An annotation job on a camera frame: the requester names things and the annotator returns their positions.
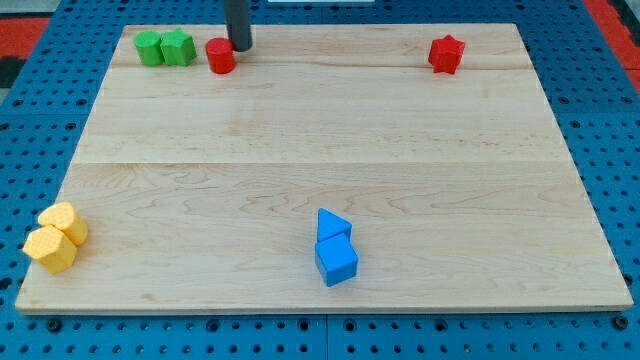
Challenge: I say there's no red cylinder block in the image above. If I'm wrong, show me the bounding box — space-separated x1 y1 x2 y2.
205 37 236 74

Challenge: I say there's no blue triangle block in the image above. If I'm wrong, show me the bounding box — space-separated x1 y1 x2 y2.
316 208 352 242

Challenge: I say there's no light wooden board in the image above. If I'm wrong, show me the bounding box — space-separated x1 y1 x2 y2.
15 23 633 315

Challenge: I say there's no blue cube block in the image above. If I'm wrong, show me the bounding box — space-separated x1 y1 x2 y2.
315 233 359 287

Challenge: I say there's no red star block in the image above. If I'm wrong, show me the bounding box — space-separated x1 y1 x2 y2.
428 34 466 75

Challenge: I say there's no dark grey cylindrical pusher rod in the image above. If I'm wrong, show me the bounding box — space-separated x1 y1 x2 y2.
222 0 253 52

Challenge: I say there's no green star block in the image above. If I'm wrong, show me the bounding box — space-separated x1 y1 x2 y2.
160 28 197 67

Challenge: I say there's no green cylinder block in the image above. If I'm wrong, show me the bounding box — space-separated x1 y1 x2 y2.
134 30 164 66

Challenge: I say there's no yellow heart block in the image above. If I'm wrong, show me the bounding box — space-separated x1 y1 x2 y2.
37 201 88 246

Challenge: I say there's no yellow hexagon block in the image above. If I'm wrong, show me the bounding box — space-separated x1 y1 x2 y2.
22 225 77 274

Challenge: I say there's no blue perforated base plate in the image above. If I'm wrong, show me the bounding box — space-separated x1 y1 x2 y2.
1 1 639 359

